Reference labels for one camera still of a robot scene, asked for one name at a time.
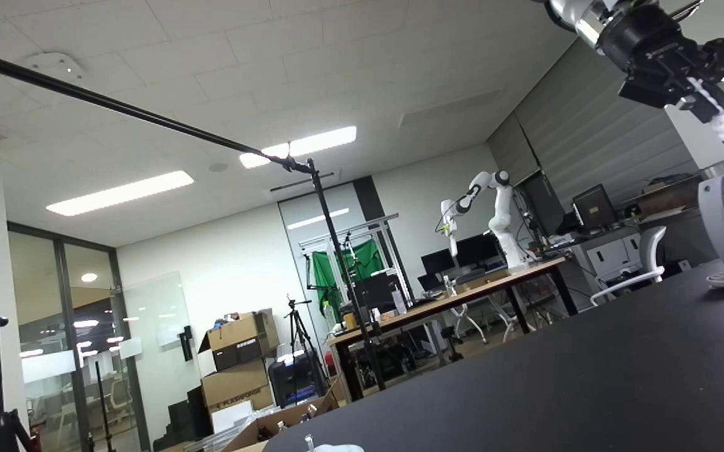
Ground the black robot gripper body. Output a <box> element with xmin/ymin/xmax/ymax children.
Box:
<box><xmin>598</xmin><ymin>0</ymin><xmax>724</xmax><ymax>123</ymax></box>

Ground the lower cardboard box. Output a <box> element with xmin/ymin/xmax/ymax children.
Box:
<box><xmin>201</xmin><ymin>361</ymin><xmax>271</xmax><ymax>410</ymax></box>

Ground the black monitor on desk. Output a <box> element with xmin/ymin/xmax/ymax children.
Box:
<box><xmin>574</xmin><ymin>186</ymin><xmax>617</xmax><ymax>231</ymax></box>

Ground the wooden long table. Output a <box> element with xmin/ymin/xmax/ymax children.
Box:
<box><xmin>333</xmin><ymin>257</ymin><xmax>578</xmax><ymax>402</ymax></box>

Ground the black boom pole stand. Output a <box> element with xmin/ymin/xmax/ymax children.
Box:
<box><xmin>0</xmin><ymin>59</ymin><xmax>387</xmax><ymax>389</ymax></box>

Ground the white office chair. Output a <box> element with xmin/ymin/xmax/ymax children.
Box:
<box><xmin>591</xmin><ymin>226</ymin><xmax>667</xmax><ymax>306</ymax></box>

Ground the upper cardboard box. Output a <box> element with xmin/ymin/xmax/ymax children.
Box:
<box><xmin>201</xmin><ymin>309</ymin><xmax>278</xmax><ymax>371</ymax></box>

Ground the black computer monitor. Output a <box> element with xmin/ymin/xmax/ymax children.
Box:
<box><xmin>458</xmin><ymin>233</ymin><xmax>506</xmax><ymax>270</ymax></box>

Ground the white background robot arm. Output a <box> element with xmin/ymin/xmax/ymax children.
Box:
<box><xmin>441</xmin><ymin>169</ymin><xmax>527</xmax><ymax>272</ymax></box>

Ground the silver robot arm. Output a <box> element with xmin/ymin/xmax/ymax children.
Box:
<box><xmin>540</xmin><ymin>0</ymin><xmax>724</xmax><ymax>123</ymax></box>

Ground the open cardboard box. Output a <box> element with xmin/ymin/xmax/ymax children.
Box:
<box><xmin>222</xmin><ymin>392</ymin><xmax>336</xmax><ymax>452</ymax></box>

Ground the small black tripod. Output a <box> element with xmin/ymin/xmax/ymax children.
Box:
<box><xmin>287</xmin><ymin>299</ymin><xmax>320</xmax><ymax>370</ymax></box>

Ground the green cloth on rack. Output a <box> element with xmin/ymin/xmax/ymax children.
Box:
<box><xmin>307</xmin><ymin>241</ymin><xmax>384</xmax><ymax>317</ymax></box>

